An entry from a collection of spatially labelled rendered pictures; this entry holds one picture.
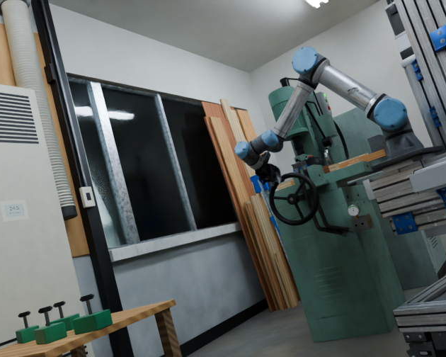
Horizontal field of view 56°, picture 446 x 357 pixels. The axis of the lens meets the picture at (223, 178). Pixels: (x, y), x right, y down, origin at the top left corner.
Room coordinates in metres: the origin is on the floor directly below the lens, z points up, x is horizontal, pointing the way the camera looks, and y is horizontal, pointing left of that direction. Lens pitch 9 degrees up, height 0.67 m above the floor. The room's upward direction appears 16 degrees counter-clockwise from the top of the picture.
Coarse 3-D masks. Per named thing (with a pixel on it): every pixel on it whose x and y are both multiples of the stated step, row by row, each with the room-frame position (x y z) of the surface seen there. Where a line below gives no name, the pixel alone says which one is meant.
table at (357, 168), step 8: (344, 168) 2.33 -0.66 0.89; (352, 168) 2.30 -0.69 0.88; (360, 168) 2.28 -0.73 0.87; (368, 168) 2.35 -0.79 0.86; (328, 176) 2.37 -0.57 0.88; (336, 176) 2.35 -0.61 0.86; (344, 176) 2.33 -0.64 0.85; (352, 176) 2.36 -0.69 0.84; (320, 184) 2.31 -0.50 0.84; (280, 192) 2.53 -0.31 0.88; (288, 192) 2.51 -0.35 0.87
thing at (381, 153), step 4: (376, 152) 2.38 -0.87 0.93; (380, 152) 2.37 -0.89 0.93; (384, 152) 2.36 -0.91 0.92; (364, 156) 2.41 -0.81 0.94; (368, 156) 2.40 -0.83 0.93; (372, 156) 2.39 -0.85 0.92; (376, 156) 2.38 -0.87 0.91; (380, 156) 2.37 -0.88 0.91; (384, 156) 2.37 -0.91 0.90; (352, 160) 2.45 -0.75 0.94; (364, 160) 2.42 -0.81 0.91; (368, 160) 2.41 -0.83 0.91; (372, 160) 2.41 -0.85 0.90; (340, 164) 2.49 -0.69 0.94; (344, 164) 2.48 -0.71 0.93; (340, 168) 2.49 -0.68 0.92; (292, 184) 2.65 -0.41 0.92
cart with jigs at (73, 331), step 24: (24, 312) 1.71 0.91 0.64; (96, 312) 1.42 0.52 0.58; (120, 312) 1.79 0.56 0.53; (144, 312) 1.55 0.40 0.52; (168, 312) 1.68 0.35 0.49; (24, 336) 1.67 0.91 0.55; (48, 336) 1.41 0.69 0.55; (72, 336) 1.40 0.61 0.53; (96, 336) 1.37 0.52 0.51; (168, 336) 1.66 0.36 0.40
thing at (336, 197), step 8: (328, 192) 2.39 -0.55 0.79; (336, 192) 2.37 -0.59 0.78; (344, 192) 2.37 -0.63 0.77; (352, 192) 2.51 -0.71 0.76; (360, 192) 2.67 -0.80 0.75; (304, 200) 2.47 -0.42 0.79; (312, 200) 2.44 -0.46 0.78; (320, 200) 2.42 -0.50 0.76; (328, 200) 2.40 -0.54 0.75; (336, 200) 2.38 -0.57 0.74; (344, 200) 2.35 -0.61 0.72; (352, 200) 2.46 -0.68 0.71; (280, 208) 2.55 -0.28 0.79; (288, 208) 2.52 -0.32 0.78; (296, 208) 2.50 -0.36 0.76; (304, 208) 2.47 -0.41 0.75; (288, 216) 2.53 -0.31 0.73; (296, 216) 2.51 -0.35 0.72
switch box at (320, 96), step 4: (320, 92) 2.75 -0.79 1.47; (316, 96) 2.77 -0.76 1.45; (320, 96) 2.76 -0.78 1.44; (320, 100) 2.76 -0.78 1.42; (324, 100) 2.77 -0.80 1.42; (316, 104) 2.78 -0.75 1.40; (320, 104) 2.77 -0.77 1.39; (324, 104) 2.75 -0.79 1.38; (328, 104) 2.83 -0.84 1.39; (324, 108) 2.76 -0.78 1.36; (320, 112) 2.77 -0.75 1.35; (324, 112) 2.76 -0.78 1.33; (328, 112) 2.77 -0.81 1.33
